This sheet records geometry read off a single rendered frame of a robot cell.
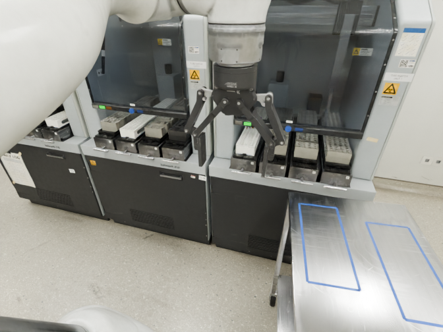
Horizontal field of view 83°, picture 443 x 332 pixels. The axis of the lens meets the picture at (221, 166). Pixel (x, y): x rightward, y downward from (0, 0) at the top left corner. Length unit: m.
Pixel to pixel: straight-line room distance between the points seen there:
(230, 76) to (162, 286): 1.52
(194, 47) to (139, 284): 1.42
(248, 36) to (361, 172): 1.13
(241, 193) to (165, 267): 0.77
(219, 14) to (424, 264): 0.90
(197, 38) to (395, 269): 1.15
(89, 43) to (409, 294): 0.90
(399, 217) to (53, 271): 1.98
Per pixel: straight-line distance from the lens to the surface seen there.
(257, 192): 1.41
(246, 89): 0.44
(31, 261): 2.25
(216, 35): 0.42
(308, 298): 0.80
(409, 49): 1.26
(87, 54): 0.18
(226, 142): 1.39
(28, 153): 2.25
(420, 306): 0.92
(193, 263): 1.84
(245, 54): 0.42
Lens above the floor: 1.48
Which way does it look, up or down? 33 degrees down
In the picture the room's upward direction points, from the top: straight up
